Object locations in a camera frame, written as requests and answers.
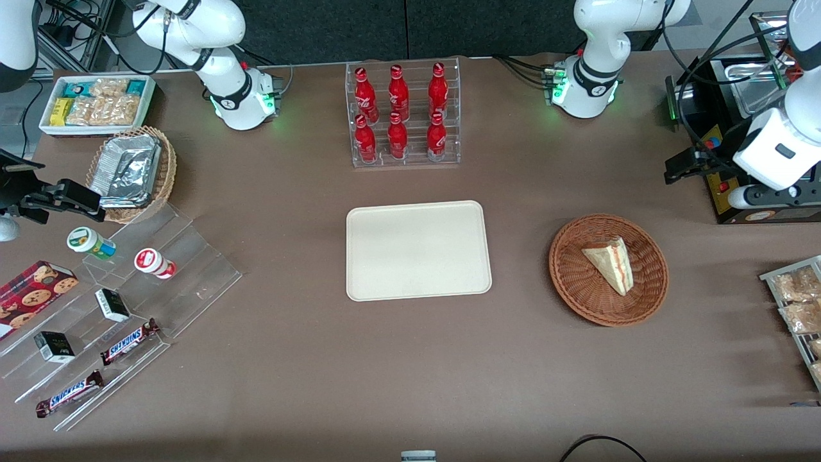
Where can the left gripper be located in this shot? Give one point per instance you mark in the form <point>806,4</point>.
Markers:
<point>707,162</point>

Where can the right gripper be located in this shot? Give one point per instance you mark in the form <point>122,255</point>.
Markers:
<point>14,189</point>

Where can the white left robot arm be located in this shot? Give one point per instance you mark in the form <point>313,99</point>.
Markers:
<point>590,70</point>

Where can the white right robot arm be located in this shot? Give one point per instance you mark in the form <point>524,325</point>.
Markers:
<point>224,77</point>

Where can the light wicker basket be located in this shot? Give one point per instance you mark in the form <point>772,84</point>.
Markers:
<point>167,173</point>

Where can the tray of packaged snacks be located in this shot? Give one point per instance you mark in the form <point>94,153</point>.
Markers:
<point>766,277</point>

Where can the triangular wrapped sandwich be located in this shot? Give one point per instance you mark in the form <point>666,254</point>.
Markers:
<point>612,263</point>

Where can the brown wicker basket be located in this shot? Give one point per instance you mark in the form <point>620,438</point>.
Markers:
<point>577,282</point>

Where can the cream plastic tray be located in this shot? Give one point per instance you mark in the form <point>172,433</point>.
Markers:
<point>417,250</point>

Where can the green lid yogurt cup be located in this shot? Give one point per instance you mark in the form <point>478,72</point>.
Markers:
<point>86,240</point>

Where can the silver foil pouch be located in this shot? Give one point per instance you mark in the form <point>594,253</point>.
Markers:
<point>128,170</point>

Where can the black appliance with steel pan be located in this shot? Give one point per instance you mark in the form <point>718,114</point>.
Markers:
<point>770,215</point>

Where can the yellow snack packet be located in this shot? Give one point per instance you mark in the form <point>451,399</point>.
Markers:
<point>61,111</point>

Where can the red tartan cookie box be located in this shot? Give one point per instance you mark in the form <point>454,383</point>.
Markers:
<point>32,295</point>

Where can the clear cracker bag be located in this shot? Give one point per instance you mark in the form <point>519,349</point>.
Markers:
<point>110,88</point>
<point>106,110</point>

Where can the red lid yogurt cup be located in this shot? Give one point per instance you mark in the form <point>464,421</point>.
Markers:
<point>151,260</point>

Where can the small black box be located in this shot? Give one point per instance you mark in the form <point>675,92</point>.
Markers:
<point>113,305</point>
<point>54,347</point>

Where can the teal snack packet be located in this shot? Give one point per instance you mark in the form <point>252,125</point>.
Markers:
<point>80,88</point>
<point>135,87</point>

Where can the white snack bin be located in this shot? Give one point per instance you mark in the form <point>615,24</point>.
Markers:
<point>147,106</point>

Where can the green edged panel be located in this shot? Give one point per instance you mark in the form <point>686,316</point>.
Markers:
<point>770,45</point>

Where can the clear bag of pastries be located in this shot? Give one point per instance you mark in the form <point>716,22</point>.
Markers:
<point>798,283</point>
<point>802,317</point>
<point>816,348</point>
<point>817,372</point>

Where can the Snickers chocolate bar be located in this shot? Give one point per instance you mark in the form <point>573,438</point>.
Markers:
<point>69,394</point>
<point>130,341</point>

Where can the clear acrylic step riser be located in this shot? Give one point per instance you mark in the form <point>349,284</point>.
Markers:
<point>25,372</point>
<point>199,276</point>

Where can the red cola bottle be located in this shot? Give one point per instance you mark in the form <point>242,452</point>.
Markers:
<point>365,144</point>
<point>437,141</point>
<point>366,96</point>
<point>438,90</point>
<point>398,93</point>
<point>397,141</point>

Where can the clear acrylic bottle rack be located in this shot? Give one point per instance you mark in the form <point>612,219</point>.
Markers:
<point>414,157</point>

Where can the small white grey object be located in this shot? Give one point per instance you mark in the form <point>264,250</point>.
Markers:
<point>418,456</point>

